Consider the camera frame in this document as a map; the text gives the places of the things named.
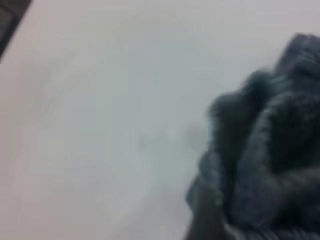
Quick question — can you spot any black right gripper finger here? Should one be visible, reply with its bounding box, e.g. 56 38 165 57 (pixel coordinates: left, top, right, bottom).
184 188 227 240

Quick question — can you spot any blue denim shorts basketball print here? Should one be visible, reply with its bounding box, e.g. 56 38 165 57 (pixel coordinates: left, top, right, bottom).
185 32 320 240

